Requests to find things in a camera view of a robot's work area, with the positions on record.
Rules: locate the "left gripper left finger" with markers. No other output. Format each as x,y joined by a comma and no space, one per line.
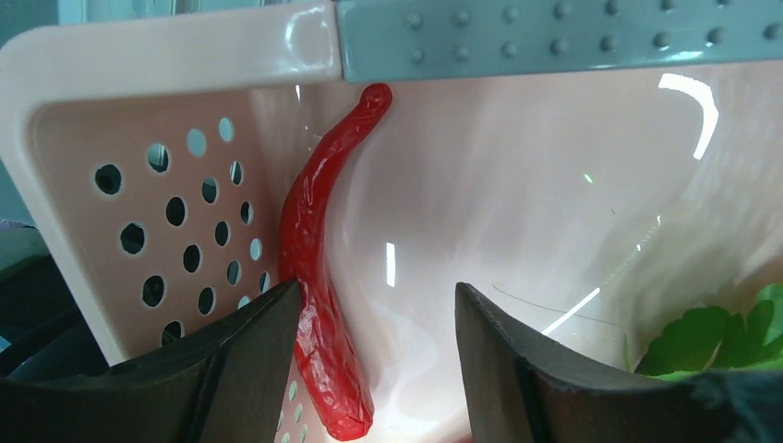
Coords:
222,383

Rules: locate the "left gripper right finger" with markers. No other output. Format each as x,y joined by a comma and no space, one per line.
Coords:
522,386

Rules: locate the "red toy chili pepper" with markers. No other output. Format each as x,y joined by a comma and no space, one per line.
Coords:
324,352

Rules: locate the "green toy leafy vegetable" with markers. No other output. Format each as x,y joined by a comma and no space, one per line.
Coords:
711,338

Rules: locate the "pink perforated plastic basket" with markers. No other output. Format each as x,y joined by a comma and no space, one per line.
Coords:
594,168

